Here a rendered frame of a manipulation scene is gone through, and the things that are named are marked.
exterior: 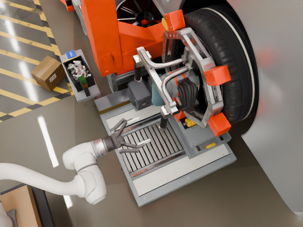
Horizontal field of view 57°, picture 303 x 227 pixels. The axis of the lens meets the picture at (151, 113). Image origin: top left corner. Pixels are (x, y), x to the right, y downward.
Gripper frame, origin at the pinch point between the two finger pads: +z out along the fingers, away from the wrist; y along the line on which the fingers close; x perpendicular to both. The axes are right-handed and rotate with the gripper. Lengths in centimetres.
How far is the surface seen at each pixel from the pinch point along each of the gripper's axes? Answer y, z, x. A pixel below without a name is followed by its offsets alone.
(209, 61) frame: -7.2, 36.6, 29.2
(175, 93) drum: -10.5, 23.6, 3.8
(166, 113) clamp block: 1.6, 11.9, 12.2
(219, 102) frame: 8.2, 36.9, 15.0
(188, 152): 4, 35, -66
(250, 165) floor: 31, 79, -82
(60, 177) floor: -23, -59, -83
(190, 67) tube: -13.4, 31.7, 19.0
